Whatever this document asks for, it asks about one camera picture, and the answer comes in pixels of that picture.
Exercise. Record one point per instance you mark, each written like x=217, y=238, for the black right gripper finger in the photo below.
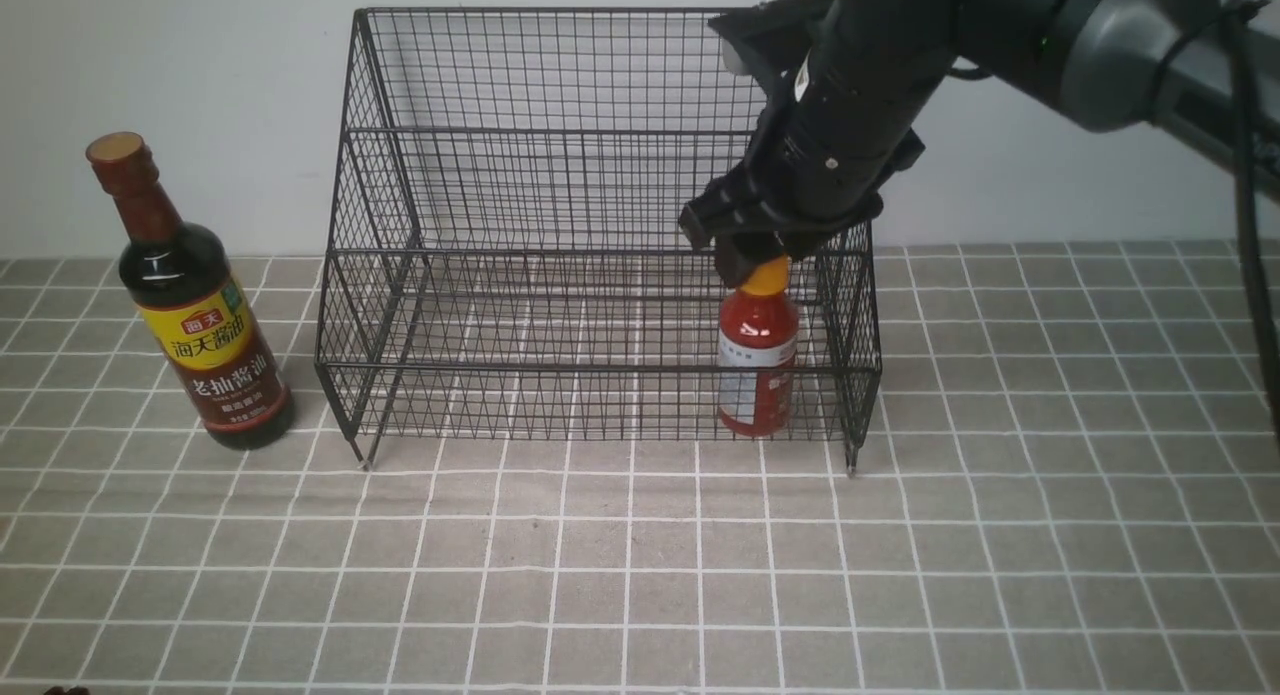
x=738, y=256

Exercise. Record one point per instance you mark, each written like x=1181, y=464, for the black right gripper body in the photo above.
x=844, y=81

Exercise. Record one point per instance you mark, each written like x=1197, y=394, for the red sauce bottle yellow cap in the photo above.
x=757, y=349

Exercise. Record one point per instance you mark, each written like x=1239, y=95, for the dark soy sauce bottle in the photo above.
x=179, y=278

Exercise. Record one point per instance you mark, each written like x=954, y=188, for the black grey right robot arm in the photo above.
x=1194, y=68

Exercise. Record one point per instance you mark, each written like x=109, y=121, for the grey checkered table mat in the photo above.
x=1069, y=485

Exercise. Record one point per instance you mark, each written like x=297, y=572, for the black wire mesh rack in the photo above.
x=503, y=258

